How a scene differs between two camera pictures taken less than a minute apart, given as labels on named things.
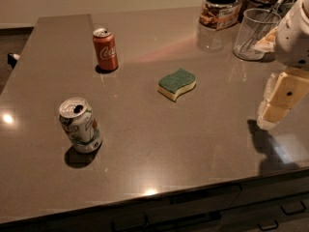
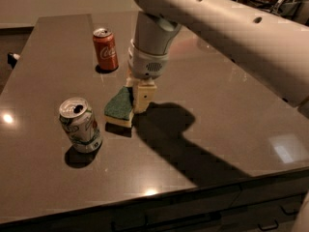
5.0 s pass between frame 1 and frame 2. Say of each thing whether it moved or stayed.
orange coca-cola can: stayed
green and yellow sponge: moved
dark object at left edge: stayed
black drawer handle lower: stayed
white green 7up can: stayed
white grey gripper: moved
